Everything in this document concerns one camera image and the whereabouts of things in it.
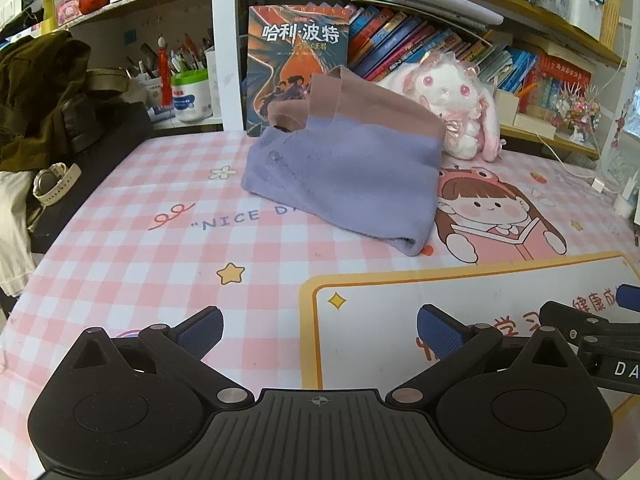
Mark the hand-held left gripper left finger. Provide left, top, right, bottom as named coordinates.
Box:
left=65, top=306, right=256, bottom=409

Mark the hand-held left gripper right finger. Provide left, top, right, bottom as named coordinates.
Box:
left=385, top=304, right=581, bottom=407

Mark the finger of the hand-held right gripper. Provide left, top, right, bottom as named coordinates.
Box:
left=616, top=284, right=640, bottom=312
left=540, top=301, right=640, bottom=356

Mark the purple and pink sweater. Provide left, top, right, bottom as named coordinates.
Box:
left=241, top=66, right=447, bottom=257

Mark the small white bottle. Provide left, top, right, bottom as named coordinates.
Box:
left=614, top=170, right=640, bottom=218

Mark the colourful flower bouquet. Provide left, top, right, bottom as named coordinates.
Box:
left=552, top=82, right=603, bottom=143

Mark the flat white box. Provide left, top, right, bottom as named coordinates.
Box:
left=512, top=112, right=557, bottom=141

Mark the white cloth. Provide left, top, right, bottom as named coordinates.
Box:
left=0, top=170, right=38, bottom=298

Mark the white wristwatch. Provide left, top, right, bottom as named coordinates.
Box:
left=32, top=162, right=82, bottom=206

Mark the white open box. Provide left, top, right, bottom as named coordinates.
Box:
left=492, top=89, right=521, bottom=128

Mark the red boxed book set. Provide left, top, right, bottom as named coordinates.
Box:
left=520, top=52, right=593, bottom=116

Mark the black bag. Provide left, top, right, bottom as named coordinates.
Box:
left=30, top=101, right=153, bottom=256

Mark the white jar green lid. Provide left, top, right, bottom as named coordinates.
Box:
left=171, top=70, right=211, bottom=123

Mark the white pink plush bunny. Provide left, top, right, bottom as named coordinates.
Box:
left=387, top=51, right=507, bottom=162

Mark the red tassel ornament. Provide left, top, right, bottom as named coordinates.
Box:
left=156, top=34, right=173, bottom=108

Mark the pen holder with pens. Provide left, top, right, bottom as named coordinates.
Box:
left=125, top=35, right=216, bottom=81

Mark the wooden bookshelf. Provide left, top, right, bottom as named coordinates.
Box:
left=0, top=0, right=631, bottom=161

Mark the wicker basket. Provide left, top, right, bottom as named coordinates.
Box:
left=597, top=0, right=626, bottom=53

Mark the dragon cover book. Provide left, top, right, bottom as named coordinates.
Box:
left=244, top=5, right=351, bottom=137

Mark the olive green jacket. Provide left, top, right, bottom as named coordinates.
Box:
left=0, top=30, right=131, bottom=173

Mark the white storage box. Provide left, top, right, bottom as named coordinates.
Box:
left=537, top=0, right=606, bottom=41

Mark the row of colourful books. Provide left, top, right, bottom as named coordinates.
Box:
left=345, top=5, right=541, bottom=96

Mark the white tablet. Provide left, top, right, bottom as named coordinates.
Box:
left=372, top=0, right=505, bottom=26

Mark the white charging cable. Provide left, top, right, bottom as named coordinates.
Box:
left=535, top=130, right=626, bottom=196

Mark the red figure wall sticker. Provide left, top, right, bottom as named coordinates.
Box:
left=611, top=95, right=633, bottom=151

